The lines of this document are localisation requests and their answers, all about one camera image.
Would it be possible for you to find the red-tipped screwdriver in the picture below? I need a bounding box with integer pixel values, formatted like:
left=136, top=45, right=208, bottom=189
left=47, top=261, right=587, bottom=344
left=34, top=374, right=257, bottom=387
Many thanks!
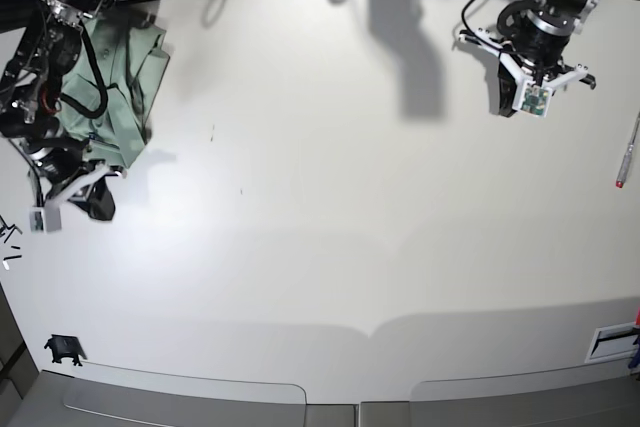
left=615, top=114, right=640, bottom=189

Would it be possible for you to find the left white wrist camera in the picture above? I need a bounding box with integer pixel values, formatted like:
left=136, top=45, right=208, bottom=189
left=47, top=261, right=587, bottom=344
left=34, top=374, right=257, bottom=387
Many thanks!
left=520, top=84, right=552, bottom=117

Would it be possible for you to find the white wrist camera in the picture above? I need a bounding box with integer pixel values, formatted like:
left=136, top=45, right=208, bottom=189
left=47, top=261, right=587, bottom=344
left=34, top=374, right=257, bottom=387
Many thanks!
left=520, top=84, right=552, bottom=117
left=29, top=205, right=62, bottom=233

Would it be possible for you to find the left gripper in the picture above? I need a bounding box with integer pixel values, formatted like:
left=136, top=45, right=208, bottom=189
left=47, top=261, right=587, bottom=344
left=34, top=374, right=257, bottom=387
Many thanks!
left=459, top=9, right=596, bottom=118

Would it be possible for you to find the grey chair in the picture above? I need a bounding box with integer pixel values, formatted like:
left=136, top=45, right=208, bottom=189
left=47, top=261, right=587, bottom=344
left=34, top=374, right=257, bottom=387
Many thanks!
left=62, top=379, right=306, bottom=426
left=409, top=363, right=639, bottom=426

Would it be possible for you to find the right grey chair back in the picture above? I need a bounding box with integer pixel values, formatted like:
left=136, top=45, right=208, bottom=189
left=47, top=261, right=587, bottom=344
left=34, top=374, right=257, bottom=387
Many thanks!
left=409, top=363, right=639, bottom=426

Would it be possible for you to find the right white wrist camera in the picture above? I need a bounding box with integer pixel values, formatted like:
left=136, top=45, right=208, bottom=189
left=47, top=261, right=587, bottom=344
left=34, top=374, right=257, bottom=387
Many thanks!
left=29, top=205, right=62, bottom=233

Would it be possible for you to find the light green T-shirt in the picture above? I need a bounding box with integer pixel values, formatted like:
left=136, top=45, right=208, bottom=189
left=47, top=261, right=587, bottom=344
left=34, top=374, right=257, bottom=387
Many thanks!
left=57, top=12, right=170, bottom=169

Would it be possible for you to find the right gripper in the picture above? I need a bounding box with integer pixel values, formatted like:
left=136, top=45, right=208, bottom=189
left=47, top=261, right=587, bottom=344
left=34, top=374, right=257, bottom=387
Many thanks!
left=19, top=139, right=125, bottom=221

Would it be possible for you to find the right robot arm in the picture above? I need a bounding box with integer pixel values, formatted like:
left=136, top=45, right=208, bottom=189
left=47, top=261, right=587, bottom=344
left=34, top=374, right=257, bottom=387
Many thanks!
left=1, top=0, right=126, bottom=233

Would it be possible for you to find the black plastic clip part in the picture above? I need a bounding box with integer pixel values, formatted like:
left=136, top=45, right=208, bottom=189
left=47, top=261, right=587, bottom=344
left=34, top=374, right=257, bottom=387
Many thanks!
left=44, top=334, right=87, bottom=367

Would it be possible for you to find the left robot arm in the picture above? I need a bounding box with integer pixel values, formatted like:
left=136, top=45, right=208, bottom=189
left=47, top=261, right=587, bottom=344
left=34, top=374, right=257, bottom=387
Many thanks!
left=458, top=0, right=600, bottom=118

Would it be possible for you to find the left grey chair back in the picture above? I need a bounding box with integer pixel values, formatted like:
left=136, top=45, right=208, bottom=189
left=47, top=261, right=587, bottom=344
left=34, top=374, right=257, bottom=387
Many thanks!
left=62, top=379, right=306, bottom=426

